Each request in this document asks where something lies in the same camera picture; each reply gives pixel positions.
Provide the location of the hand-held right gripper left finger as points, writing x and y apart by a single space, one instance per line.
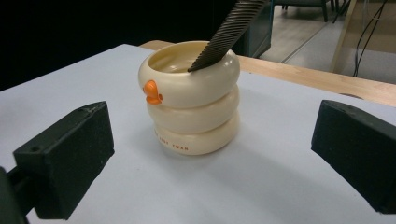
68 161

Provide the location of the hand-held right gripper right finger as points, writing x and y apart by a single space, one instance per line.
358 155

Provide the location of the cream ringed cup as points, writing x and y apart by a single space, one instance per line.
193 118

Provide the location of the black comb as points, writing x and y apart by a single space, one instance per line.
230 31

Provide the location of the wooden table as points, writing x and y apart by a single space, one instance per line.
311 79

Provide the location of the light wooden shelf unit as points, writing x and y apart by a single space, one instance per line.
342 31

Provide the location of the dark chair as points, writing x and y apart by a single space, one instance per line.
311 4

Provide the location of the dark cabinet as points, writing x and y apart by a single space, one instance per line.
258 31

